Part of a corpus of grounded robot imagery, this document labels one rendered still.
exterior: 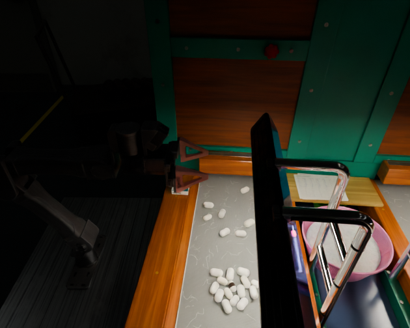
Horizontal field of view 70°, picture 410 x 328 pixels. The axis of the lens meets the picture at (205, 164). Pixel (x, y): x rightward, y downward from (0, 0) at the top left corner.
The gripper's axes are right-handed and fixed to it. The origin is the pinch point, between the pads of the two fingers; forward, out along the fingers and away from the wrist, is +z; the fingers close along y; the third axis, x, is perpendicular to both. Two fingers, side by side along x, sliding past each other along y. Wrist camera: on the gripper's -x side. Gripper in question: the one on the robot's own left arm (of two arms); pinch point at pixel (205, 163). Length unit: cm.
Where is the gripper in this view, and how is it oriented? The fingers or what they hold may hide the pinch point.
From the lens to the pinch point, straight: 72.0
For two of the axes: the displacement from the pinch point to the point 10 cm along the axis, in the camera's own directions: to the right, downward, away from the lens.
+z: 10.0, 0.2, 0.0
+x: -0.1, 8.0, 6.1
